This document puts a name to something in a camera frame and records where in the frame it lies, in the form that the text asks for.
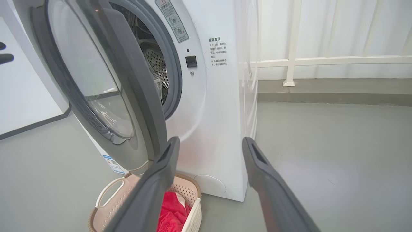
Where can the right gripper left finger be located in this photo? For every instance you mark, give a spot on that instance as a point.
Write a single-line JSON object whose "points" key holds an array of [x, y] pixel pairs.
{"points": [[151, 193]]}

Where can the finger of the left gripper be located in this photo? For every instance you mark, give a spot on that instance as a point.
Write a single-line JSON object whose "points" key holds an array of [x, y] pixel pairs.
{"points": [[6, 59], [2, 45]]}

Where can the red white garment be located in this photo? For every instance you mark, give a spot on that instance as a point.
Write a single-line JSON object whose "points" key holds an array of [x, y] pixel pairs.
{"points": [[167, 224], [173, 204]]}

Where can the white metal railing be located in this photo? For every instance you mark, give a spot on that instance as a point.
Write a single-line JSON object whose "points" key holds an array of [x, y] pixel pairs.
{"points": [[291, 48]]}

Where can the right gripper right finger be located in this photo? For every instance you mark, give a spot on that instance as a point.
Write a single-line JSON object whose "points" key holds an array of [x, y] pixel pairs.
{"points": [[273, 193]]}

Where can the cream perforated laundry basket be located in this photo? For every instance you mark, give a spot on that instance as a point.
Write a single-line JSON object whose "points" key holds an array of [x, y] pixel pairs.
{"points": [[194, 212]]}

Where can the blue energy label sticker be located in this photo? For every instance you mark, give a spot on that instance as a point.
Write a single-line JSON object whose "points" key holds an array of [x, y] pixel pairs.
{"points": [[113, 164]]}

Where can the white front-load washing machine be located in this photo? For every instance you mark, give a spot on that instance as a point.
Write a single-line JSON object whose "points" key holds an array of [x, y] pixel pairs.
{"points": [[219, 129]]}

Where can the grey warning sticker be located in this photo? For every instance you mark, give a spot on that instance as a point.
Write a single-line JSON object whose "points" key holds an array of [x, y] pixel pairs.
{"points": [[172, 19]]}

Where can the dark grey glass washer door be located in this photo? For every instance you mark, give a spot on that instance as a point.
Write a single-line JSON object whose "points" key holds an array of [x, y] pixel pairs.
{"points": [[135, 96]]}

